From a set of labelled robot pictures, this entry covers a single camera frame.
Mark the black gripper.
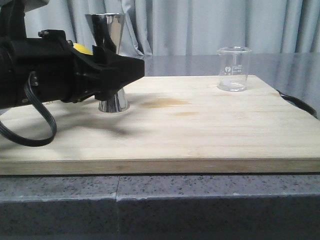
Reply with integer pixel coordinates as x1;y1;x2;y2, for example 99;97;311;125
12;18;145;103

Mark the steel cocktail jigger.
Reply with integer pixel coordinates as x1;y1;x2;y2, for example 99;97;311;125
84;13;130;114

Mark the clear glass beaker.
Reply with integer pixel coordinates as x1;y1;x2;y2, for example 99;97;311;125
217;46;252;92

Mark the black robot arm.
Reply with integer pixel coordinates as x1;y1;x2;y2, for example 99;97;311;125
0;0;145;109

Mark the yellow lemon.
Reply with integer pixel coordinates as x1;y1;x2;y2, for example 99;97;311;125
73;42;93;55

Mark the grey curtain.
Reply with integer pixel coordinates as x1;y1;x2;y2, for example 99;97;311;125
25;0;320;56

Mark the light wooden cutting board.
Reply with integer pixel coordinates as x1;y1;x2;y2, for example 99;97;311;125
0;75;320;175

